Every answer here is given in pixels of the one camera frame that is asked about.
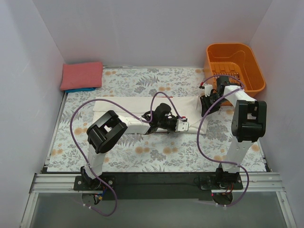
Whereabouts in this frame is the white t shirt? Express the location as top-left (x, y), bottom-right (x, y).
top-left (93, 95), bottom-right (202, 134)

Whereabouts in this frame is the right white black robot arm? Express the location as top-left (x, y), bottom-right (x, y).
top-left (199, 75), bottom-right (267, 190)

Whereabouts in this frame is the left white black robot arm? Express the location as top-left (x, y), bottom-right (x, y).
top-left (81, 103), bottom-right (180, 189)

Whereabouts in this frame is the floral patterned table mat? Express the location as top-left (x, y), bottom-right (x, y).
top-left (47, 67), bottom-right (269, 173)

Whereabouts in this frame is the orange plastic basket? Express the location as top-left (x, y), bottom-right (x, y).
top-left (203, 43), bottom-right (266, 97)

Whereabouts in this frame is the folded blue t shirt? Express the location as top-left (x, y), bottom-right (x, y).
top-left (65, 87), bottom-right (96, 94)

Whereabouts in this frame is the folded red t shirt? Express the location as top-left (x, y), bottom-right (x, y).
top-left (60, 62), bottom-right (103, 91)

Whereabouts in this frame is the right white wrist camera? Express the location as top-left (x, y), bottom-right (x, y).
top-left (199, 84), bottom-right (213, 96)

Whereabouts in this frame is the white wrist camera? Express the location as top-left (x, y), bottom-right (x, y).
top-left (199, 84), bottom-right (213, 96)
top-left (175, 118), bottom-right (189, 132)

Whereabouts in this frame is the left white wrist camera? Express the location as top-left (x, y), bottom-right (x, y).
top-left (175, 118), bottom-right (189, 132)

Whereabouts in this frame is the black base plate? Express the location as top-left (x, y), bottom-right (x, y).
top-left (73, 172), bottom-right (244, 200)

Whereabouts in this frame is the aluminium mounting rail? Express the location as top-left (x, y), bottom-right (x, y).
top-left (30, 172), bottom-right (285, 193)

